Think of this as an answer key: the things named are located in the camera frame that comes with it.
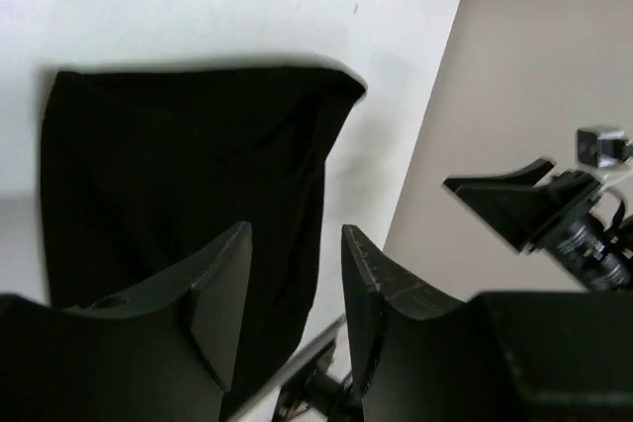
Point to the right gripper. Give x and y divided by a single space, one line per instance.
556 218

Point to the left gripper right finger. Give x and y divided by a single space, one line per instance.
419 354

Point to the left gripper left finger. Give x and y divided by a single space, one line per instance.
161 350

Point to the black skirt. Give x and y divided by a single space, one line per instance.
138 171

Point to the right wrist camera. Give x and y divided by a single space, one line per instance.
601 147

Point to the aluminium table front rail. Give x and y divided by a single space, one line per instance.
306 355

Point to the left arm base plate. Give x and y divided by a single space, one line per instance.
312 388

